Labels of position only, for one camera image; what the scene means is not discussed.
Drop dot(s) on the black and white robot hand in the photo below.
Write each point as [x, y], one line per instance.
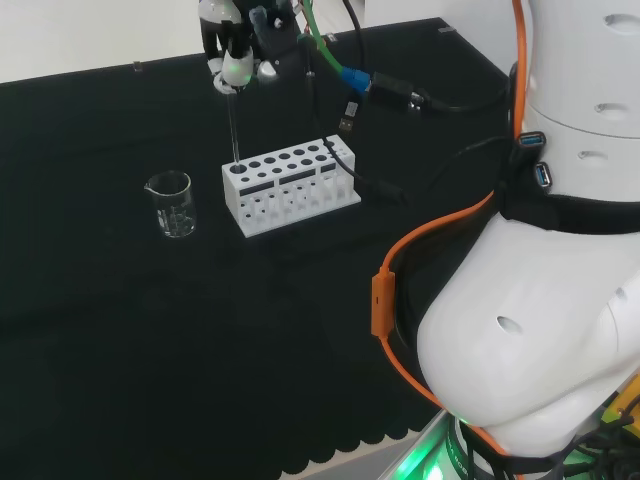
[235, 65]

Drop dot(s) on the usb hub with blue ports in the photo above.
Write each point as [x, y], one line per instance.
[532, 140]

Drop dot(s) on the black adapter box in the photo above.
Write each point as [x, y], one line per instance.
[392, 89]

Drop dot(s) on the white test tube rack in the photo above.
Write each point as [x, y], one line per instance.
[232, 192]

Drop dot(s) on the clear glass rod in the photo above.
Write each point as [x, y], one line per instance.
[233, 130]

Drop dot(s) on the black bench cloth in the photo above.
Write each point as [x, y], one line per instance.
[150, 325]

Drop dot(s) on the clear glass beaker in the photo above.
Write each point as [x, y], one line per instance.
[172, 220]

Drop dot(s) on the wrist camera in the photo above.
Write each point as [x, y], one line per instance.
[280, 45]

